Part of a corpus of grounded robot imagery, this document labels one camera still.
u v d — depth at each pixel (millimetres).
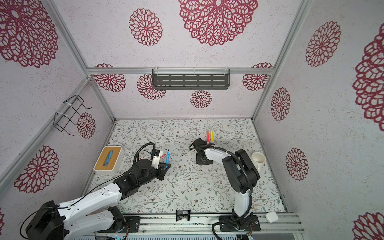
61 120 728
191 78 950
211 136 1093
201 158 815
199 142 810
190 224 745
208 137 1099
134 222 746
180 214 754
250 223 726
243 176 497
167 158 777
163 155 714
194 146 815
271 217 757
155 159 702
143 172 595
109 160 922
